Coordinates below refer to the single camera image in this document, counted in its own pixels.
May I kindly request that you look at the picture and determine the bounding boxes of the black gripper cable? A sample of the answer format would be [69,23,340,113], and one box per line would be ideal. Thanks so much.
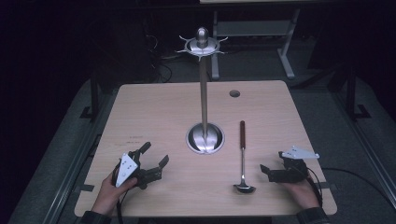
[115,188,130,224]
[305,167,396,210]

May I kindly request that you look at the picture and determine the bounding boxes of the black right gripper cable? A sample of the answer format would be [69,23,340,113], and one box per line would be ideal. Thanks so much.
[305,167,396,210]

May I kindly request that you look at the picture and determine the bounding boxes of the person's right hand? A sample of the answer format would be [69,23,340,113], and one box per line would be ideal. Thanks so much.
[280,175,321,211]

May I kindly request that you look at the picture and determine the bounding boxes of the ladle with reddish brown handle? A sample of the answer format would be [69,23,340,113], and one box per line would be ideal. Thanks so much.
[233,119,257,195]

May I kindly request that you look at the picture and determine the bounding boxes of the person's left hand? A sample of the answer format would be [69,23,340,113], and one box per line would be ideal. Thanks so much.
[91,173,138,217]

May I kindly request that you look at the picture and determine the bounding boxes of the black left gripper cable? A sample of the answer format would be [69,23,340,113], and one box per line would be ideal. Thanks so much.
[115,188,130,224]

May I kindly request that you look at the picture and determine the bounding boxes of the black metal stand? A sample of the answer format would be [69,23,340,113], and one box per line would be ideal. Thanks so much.
[78,77,101,123]
[326,61,373,123]

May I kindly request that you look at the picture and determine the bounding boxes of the white-framed desk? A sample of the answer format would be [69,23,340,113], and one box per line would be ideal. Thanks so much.
[199,0,303,81]

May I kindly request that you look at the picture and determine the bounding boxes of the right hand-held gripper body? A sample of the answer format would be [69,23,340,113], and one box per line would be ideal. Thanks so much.
[266,146,320,184]

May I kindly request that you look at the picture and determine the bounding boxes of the silver metal utensil rack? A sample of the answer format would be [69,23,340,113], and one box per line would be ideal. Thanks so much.
[175,26,230,156]

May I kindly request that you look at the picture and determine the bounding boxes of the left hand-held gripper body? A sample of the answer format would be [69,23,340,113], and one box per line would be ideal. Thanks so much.
[112,150,163,190]

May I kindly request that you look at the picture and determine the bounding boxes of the black cables on floor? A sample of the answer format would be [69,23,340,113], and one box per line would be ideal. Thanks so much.
[143,32,175,84]

